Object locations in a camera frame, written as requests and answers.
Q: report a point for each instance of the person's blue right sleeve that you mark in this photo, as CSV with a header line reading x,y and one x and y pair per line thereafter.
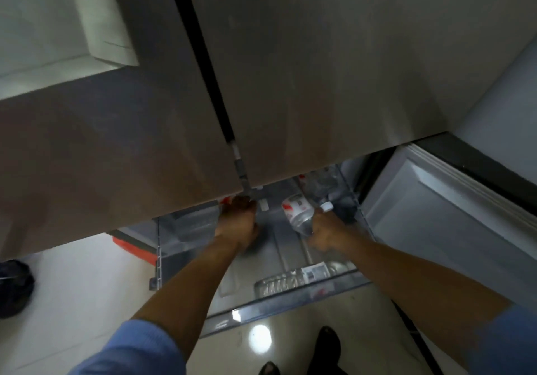
x,y
507,341

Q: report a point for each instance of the beige refrigerator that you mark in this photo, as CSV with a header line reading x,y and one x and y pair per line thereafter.
x,y
314,72

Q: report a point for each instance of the person's left forearm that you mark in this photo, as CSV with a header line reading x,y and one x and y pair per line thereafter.
x,y
189,295

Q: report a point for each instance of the person's right forearm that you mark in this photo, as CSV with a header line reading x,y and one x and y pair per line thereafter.
x,y
419,291

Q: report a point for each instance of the person's left hand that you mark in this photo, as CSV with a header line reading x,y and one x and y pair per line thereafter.
x,y
237,223

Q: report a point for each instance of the person's black left shoe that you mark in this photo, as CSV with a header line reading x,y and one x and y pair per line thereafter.
x,y
268,369

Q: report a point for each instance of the pile of water bottles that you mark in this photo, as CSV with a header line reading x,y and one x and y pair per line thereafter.
x,y
293,280

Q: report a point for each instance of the person's black right shoe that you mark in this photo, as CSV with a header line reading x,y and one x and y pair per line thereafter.
x,y
327,349

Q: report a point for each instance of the black trash bag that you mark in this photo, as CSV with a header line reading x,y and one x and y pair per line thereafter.
x,y
14,288

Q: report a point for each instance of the person's black shoe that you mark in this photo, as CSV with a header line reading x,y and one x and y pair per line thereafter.
x,y
327,349
268,369

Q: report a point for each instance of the person's blue sleeve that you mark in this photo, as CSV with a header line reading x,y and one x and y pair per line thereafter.
x,y
130,351
507,341

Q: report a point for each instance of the person's right hand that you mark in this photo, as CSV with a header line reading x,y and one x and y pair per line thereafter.
x,y
331,232

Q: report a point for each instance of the person's blue left sleeve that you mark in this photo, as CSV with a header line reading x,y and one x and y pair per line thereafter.
x,y
130,351

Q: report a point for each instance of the clear fridge drawer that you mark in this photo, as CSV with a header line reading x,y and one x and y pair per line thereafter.
x,y
285,303

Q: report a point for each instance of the orange plastic stool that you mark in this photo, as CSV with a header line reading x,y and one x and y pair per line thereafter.
x,y
134,249

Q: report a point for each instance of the wide paper sheet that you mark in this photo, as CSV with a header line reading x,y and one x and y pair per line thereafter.
x,y
42,30

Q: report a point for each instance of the fridge compartment door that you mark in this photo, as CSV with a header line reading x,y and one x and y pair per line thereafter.
x,y
440,228

